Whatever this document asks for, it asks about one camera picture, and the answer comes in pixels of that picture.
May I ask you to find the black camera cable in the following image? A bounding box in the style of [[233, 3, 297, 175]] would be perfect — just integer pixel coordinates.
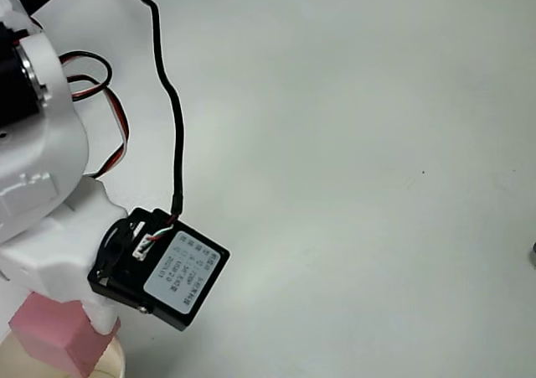
[[131, 0, 186, 220]]

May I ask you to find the pink foam cube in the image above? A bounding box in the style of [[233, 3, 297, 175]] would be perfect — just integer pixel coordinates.
[[8, 292, 122, 378]]

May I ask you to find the red and black servo wire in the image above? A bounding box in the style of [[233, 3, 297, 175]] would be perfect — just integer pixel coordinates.
[[58, 50, 131, 182]]

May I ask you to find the black camera module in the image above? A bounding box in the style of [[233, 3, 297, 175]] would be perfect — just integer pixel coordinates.
[[86, 205, 232, 333]]

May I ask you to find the white paper cup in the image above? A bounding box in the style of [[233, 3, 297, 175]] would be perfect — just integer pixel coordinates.
[[0, 334, 126, 378]]

